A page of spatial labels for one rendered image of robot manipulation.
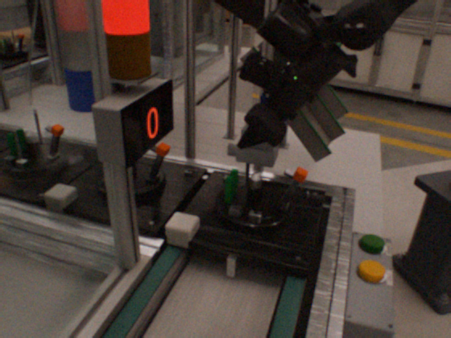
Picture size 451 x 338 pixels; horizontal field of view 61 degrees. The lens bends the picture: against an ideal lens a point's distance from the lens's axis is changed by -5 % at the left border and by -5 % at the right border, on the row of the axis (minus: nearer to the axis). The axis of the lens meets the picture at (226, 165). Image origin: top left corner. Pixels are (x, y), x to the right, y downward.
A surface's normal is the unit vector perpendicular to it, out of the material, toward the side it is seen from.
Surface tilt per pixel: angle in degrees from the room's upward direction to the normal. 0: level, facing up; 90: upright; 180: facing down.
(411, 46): 90
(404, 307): 0
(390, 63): 90
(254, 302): 0
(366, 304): 0
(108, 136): 90
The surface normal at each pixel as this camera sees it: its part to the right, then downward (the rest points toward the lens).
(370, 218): 0.04, -0.88
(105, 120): -0.32, 0.44
